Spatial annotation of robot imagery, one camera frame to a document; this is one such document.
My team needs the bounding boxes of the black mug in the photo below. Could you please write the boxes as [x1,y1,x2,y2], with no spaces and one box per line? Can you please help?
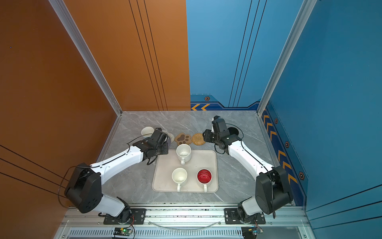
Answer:
[228,127,239,136]

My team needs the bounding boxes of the plain white mug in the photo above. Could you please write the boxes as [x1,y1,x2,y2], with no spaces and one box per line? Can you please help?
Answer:
[172,168,188,192]

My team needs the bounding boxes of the left green circuit board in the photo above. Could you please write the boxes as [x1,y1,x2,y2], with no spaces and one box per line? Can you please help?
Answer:
[113,227,134,239]

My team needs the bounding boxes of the aluminium corner post left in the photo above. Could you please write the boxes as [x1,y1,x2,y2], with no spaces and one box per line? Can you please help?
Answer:
[49,0,122,116]

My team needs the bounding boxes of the aluminium front rail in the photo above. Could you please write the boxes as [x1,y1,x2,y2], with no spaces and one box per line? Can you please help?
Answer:
[54,203,315,239]

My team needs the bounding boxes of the woven rattan round coaster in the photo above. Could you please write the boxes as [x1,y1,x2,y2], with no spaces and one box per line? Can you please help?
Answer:
[192,133,206,146]

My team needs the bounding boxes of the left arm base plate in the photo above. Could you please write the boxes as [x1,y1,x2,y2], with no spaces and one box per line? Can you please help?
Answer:
[103,208,146,225]

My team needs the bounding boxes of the red inside white mug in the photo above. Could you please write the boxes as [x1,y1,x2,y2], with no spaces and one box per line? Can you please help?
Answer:
[197,169,212,193]

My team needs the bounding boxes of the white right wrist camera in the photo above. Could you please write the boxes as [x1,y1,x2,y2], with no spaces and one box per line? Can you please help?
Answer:
[211,116,220,132]

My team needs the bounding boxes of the aluminium corner post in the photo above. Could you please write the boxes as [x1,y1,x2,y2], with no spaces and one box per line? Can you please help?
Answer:
[49,0,122,116]
[257,0,317,117]

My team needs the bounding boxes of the right circuit board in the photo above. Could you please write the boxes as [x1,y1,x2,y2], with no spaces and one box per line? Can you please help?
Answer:
[241,227,264,239]

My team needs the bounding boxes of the white mug blue handle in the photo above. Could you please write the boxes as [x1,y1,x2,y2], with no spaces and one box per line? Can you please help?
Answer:
[141,126,155,137]

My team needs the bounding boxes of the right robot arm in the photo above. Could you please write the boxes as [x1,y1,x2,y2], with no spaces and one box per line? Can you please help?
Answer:
[203,116,293,224]

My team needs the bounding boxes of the cork paw print coaster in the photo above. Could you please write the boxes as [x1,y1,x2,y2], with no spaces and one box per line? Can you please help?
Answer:
[174,133,192,146]

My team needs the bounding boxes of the white mug purple handle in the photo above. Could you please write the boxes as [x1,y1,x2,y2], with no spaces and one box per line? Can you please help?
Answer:
[167,132,175,143]

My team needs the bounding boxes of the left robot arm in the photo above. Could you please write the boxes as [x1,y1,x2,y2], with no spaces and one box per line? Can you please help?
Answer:
[64,128,169,224]

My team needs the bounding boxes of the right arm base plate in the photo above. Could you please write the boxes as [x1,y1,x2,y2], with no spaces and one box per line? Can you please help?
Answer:
[224,208,266,225]

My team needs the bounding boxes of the white serving tray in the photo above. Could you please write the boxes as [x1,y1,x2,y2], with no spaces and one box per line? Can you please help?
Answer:
[152,149,219,193]

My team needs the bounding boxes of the white speckled mug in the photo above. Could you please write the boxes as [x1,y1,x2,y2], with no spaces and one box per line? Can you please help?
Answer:
[176,144,192,165]

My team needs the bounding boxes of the aluminium corner post right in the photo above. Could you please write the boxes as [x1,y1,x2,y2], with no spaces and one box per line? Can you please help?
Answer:
[257,0,317,117]

